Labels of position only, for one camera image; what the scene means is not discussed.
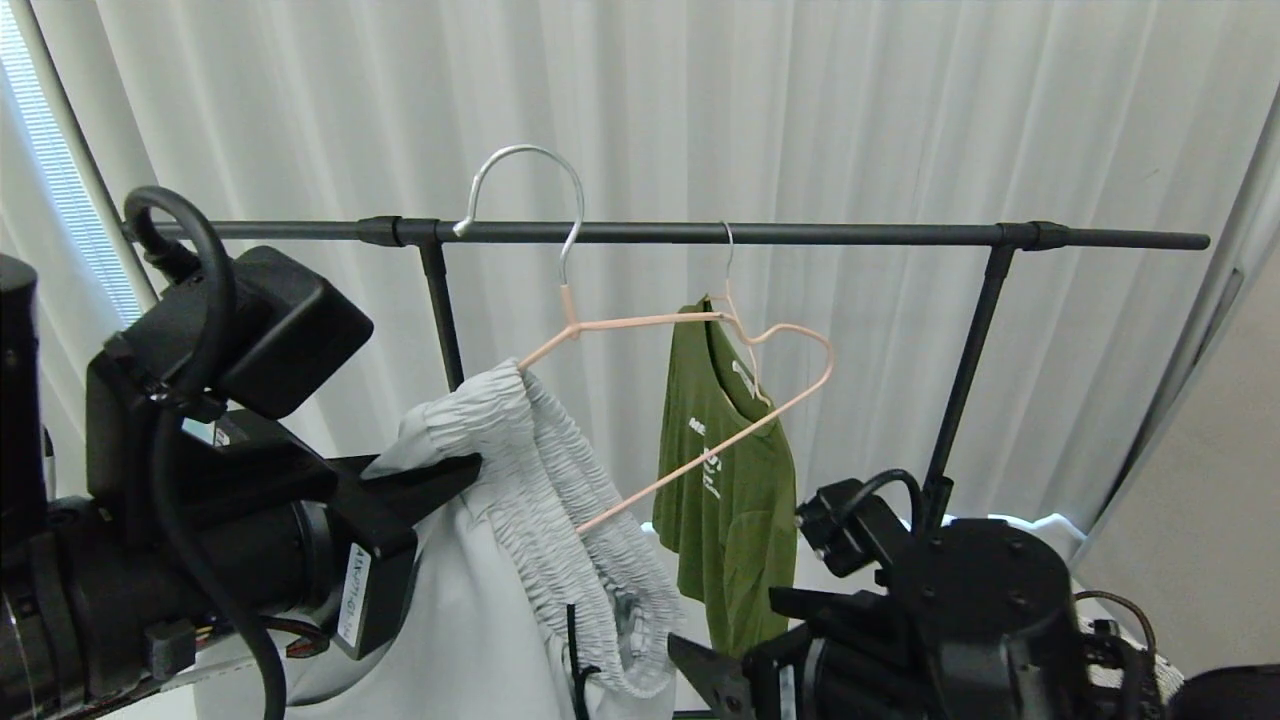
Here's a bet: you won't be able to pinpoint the white curtain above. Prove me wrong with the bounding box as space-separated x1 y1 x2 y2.
0 95 136 503
95 0 1280 563

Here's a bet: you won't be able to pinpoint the green long-sleeved shirt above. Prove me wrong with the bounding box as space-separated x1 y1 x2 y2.
651 294 800 662

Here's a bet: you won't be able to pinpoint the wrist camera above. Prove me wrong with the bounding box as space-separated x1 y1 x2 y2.
796 477 913 581
85 245 377 507

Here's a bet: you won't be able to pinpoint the white laundry basket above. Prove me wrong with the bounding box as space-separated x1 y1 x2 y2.
1074 589 1188 697

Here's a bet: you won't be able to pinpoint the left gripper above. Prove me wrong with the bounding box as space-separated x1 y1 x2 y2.
0 451 486 720

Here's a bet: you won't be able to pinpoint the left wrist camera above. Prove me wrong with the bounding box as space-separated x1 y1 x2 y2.
85 245 377 507

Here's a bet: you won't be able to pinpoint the pink clothes hanger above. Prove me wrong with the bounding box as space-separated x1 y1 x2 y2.
707 221 777 407
452 144 837 537

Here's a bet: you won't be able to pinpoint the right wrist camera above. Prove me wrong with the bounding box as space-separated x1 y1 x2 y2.
796 477 913 581

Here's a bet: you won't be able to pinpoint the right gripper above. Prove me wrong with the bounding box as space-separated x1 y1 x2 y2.
667 585 906 720

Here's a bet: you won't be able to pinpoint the window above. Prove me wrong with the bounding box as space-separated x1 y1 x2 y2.
0 0 153 323

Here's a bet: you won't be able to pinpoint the black clothes rack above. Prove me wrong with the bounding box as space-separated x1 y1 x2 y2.
120 214 1212 537

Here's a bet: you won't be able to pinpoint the pale grey shorts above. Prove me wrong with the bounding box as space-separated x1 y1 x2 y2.
195 359 687 720

